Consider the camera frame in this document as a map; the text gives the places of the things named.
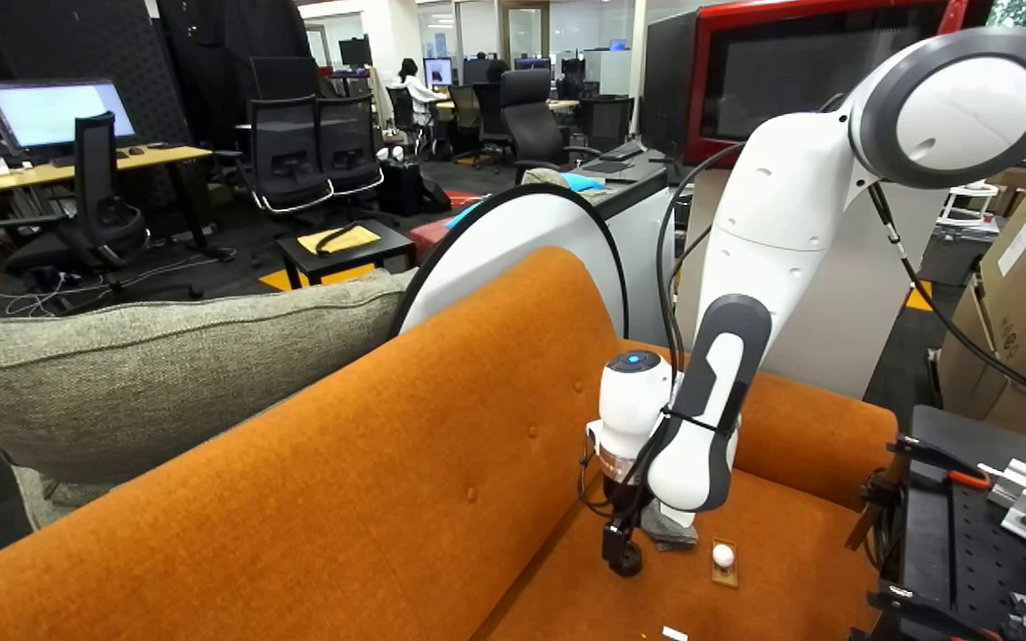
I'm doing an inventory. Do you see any blue flat item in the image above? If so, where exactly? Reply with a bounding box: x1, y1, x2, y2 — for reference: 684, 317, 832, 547
555, 170, 608, 196

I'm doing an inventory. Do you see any small black office chair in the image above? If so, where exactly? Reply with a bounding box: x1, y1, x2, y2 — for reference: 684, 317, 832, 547
581, 94, 638, 156

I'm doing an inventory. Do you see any seated person white shirt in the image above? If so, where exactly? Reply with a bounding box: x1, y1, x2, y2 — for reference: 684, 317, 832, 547
395, 54, 441, 132

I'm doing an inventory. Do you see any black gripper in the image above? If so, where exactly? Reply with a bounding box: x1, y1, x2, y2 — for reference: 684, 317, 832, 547
597, 470, 660, 577

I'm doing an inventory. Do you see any black disc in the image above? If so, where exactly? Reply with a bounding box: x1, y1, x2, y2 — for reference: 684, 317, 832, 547
605, 540, 649, 581

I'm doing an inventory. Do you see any black bag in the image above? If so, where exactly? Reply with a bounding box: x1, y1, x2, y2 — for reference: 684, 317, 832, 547
375, 156, 453, 219

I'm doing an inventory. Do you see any wooden office desk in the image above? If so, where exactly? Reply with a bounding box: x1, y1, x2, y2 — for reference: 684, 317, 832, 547
0, 137, 217, 198

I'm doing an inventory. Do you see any black mesh office chair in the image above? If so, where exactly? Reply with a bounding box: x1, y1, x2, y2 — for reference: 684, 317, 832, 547
318, 94, 389, 198
241, 94, 337, 219

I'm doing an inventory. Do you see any orange handled clamp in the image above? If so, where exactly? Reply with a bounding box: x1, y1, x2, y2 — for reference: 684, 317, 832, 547
885, 435, 997, 498

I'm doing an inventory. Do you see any grey fabric cushion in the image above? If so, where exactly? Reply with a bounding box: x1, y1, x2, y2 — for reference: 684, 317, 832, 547
0, 268, 419, 488

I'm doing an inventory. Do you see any black headrest office chair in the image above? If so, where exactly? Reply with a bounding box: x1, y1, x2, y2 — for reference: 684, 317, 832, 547
0, 110, 150, 283

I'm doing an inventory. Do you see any black partition panel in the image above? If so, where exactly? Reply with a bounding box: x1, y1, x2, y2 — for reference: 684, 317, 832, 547
0, 0, 193, 148

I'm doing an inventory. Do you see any small distant monitor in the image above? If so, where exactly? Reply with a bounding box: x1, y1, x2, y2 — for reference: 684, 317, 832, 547
419, 54, 459, 94

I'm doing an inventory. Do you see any lit computer monitor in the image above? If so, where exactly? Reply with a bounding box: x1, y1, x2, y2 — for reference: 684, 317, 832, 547
0, 75, 141, 159

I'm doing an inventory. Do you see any white wire rack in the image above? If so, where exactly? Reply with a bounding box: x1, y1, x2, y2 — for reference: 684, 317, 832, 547
934, 178, 1004, 238

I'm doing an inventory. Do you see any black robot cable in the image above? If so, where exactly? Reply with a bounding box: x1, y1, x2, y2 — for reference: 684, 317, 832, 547
864, 178, 1026, 420
653, 137, 748, 372

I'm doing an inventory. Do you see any black high back chair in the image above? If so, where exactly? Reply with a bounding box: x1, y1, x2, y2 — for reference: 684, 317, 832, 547
494, 63, 574, 170

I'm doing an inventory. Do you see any black low side table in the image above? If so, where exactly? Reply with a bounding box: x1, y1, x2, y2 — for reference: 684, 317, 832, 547
275, 217, 419, 291

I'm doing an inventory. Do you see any black breadboard robot table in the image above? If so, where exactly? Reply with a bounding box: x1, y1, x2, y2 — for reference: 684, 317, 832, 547
849, 401, 1026, 641

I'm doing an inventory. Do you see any orange fabric sofa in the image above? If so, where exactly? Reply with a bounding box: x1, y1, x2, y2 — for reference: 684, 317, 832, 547
0, 241, 906, 641

